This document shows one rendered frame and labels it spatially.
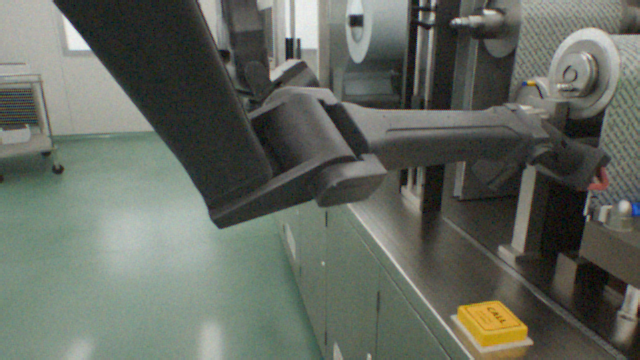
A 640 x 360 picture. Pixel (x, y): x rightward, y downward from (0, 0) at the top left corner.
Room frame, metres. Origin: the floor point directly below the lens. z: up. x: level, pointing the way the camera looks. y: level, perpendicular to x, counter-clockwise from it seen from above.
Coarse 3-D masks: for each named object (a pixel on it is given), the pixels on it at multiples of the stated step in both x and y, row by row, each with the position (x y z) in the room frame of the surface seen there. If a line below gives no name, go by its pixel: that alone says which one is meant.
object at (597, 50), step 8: (584, 40) 0.76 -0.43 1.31; (592, 40) 0.75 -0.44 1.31; (568, 48) 0.79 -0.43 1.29; (576, 48) 0.78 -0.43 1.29; (584, 48) 0.76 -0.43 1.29; (592, 48) 0.74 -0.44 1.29; (600, 48) 0.73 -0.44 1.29; (600, 56) 0.73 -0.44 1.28; (608, 56) 0.71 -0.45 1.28; (600, 64) 0.72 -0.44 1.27; (608, 64) 0.71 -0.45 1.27; (600, 72) 0.72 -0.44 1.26; (608, 72) 0.71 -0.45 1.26; (600, 80) 0.72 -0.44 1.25; (600, 88) 0.71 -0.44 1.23; (560, 96) 0.79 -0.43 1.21; (592, 96) 0.73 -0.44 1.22; (600, 96) 0.71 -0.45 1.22; (568, 104) 0.77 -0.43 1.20; (576, 104) 0.75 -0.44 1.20; (584, 104) 0.74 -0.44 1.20; (592, 104) 0.72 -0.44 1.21
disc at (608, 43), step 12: (576, 36) 0.78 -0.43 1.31; (588, 36) 0.76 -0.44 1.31; (600, 36) 0.74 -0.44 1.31; (564, 48) 0.81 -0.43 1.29; (612, 48) 0.71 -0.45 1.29; (552, 60) 0.83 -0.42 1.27; (612, 60) 0.71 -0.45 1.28; (552, 72) 0.82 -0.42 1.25; (612, 72) 0.70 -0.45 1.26; (552, 84) 0.82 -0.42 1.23; (612, 84) 0.70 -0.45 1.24; (552, 96) 0.81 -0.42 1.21; (612, 96) 0.69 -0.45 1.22; (588, 108) 0.73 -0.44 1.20; (600, 108) 0.71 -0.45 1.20
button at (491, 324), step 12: (468, 312) 0.56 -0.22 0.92; (480, 312) 0.56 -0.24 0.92; (492, 312) 0.56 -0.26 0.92; (504, 312) 0.56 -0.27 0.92; (468, 324) 0.55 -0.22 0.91; (480, 324) 0.53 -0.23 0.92; (492, 324) 0.53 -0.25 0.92; (504, 324) 0.53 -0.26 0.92; (516, 324) 0.53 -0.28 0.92; (480, 336) 0.52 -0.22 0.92; (492, 336) 0.51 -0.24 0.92; (504, 336) 0.52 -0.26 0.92; (516, 336) 0.52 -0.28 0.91
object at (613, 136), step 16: (608, 112) 0.70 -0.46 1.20; (624, 112) 0.71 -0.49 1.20; (608, 128) 0.70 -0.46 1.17; (624, 128) 0.71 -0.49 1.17; (608, 144) 0.70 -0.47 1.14; (624, 144) 0.71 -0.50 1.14; (624, 160) 0.71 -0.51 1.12; (592, 176) 0.70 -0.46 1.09; (608, 176) 0.71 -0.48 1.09; (624, 176) 0.72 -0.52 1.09; (592, 192) 0.70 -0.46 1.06; (608, 192) 0.71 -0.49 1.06; (624, 192) 0.72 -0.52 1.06; (592, 208) 0.70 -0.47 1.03
